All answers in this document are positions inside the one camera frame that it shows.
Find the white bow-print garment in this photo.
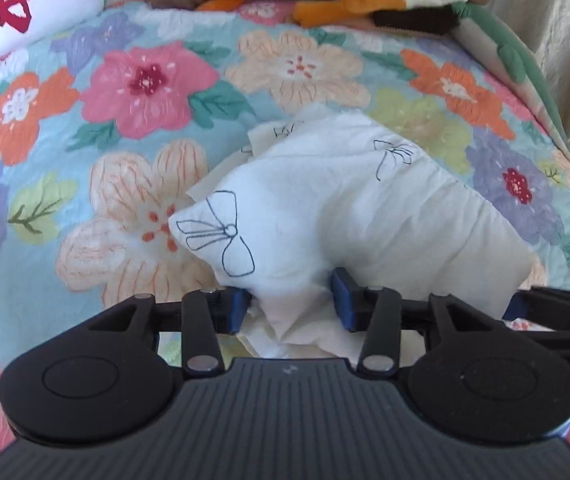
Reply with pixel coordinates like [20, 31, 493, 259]
[169, 106, 535, 360]

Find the floral quilted bedspread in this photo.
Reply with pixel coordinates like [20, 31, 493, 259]
[0, 2, 570, 452]

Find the green crocodile plush toy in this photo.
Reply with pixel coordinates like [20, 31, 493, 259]
[451, 2, 570, 160]

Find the orange black white plush toy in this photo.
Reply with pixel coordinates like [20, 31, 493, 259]
[197, 0, 470, 36]

